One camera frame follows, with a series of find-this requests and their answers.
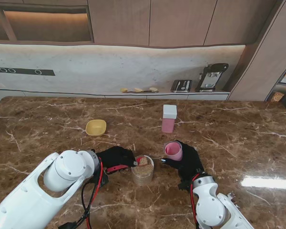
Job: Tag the pink plastic measuring cup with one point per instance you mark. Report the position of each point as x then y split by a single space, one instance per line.
172 150

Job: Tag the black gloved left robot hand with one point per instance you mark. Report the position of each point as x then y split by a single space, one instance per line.
116 158

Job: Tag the lit open shelf niche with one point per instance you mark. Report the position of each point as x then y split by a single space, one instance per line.
38 23

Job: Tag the black espresso machine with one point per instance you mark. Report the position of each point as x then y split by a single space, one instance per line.
211 76

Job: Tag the yellow fruit piece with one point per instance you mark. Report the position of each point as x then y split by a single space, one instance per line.
138 90
153 89
124 90

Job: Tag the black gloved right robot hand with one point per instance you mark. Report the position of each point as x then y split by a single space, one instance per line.
189 162

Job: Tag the pink container with white lid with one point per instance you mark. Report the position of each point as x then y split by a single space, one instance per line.
169 112

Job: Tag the yellow plastic bowl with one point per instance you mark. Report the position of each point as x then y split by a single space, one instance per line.
95 127

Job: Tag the red plastic measuring spoon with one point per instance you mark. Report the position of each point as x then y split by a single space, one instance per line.
116 168

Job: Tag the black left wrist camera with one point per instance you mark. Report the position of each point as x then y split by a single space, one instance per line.
102 177

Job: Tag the wooden wall cabinets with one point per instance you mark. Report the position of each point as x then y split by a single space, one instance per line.
157 21

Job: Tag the tall wooden cabinet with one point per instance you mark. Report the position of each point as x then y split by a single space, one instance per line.
257 59

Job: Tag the black silver toaster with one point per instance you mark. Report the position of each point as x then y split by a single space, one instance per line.
181 86

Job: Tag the clear jar of grain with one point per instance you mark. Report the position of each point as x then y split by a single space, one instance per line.
143 175

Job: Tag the round wooden ornament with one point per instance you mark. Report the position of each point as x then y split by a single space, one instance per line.
277 96

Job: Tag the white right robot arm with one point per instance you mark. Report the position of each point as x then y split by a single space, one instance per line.
214 207

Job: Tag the black wall control panel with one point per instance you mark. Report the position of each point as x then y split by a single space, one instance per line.
21 71

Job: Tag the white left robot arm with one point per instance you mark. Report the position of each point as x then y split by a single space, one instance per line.
38 188

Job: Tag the wooden cutting board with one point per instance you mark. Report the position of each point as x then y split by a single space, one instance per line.
145 91

